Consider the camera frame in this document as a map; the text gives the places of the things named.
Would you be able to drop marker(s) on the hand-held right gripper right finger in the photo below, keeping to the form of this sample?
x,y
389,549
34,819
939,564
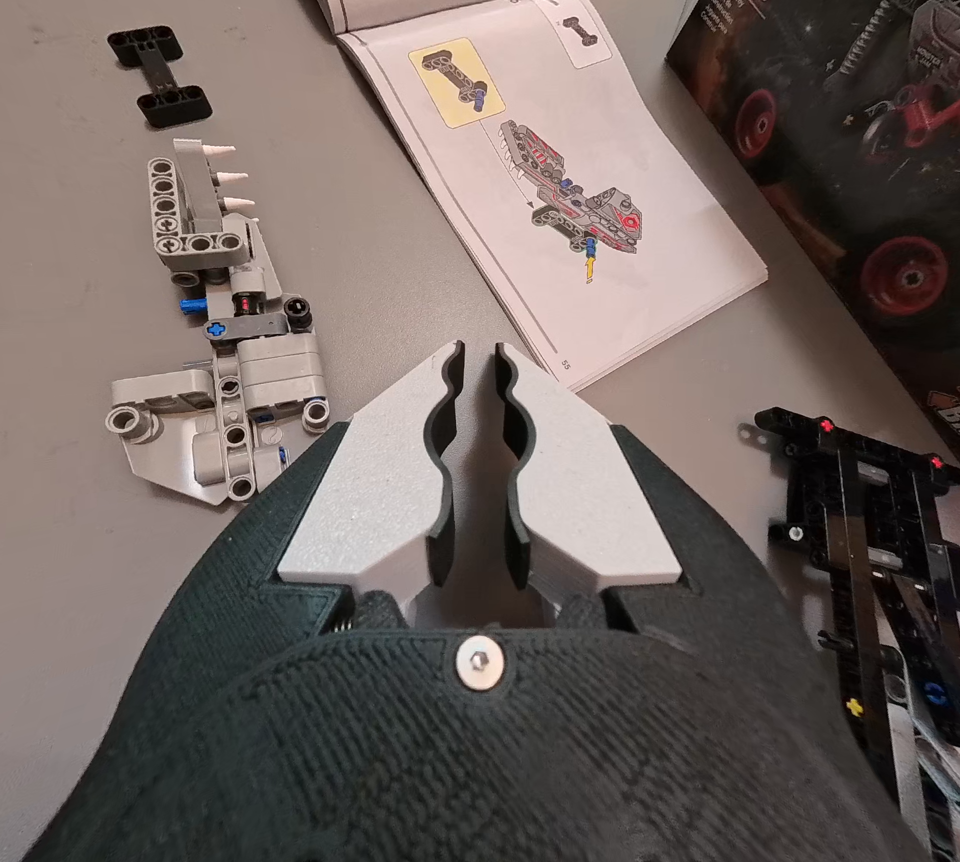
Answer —
x,y
592,495

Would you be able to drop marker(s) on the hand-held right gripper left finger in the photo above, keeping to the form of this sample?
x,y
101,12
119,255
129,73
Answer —
x,y
360,495

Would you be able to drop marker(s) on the black toy brick connector piece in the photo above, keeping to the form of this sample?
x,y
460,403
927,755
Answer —
x,y
159,76

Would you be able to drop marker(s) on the grey toy brick jaw assembly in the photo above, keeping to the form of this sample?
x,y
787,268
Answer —
x,y
259,371

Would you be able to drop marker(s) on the black toy brick chassis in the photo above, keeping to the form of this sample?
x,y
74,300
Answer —
x,y
877,540

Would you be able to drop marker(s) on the open instruction booklet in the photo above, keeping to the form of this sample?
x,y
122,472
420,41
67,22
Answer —
x,y
600,150

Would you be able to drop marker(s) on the dark toy brick set box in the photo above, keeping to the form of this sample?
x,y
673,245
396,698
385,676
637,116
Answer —
x,y
847,127

